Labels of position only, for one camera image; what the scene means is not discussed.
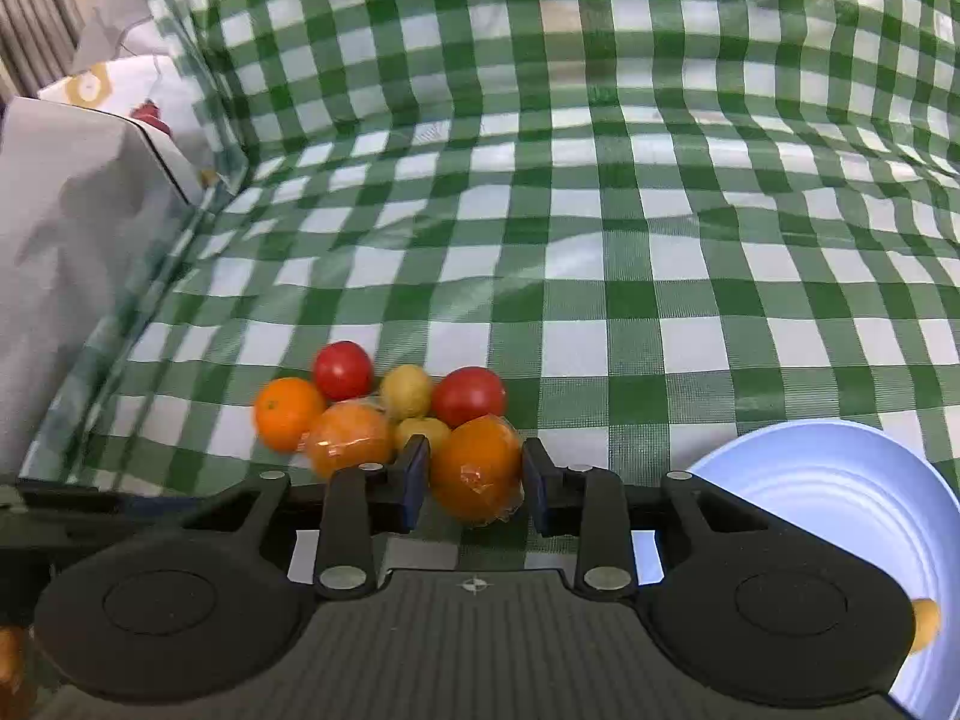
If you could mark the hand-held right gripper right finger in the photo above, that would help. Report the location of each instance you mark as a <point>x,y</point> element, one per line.
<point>535,484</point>

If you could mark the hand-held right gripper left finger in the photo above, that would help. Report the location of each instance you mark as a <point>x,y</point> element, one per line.
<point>417,481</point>

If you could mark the small yellow fruit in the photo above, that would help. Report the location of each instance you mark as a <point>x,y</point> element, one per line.
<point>927,624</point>
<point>421,431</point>
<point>406,390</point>

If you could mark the plastic orange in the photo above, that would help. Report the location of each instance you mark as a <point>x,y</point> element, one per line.
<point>476,471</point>
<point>351,441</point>

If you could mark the red tomato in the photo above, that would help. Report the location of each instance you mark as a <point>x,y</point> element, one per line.
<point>343,370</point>
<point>469,395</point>

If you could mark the bare orange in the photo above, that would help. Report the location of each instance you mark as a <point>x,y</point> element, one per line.
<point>289,414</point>

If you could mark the light blue plate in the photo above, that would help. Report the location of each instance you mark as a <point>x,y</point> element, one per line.
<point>825,484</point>

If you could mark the green checked tablecloth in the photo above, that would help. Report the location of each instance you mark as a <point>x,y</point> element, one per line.
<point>600,202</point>

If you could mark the orange round fruit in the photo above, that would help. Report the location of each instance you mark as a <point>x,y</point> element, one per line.
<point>10,667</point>

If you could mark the white printed blanket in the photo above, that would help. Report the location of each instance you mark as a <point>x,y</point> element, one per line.
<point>176,90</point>

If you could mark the grey ribbed radiator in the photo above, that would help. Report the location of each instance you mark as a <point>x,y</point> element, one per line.
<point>34,7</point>

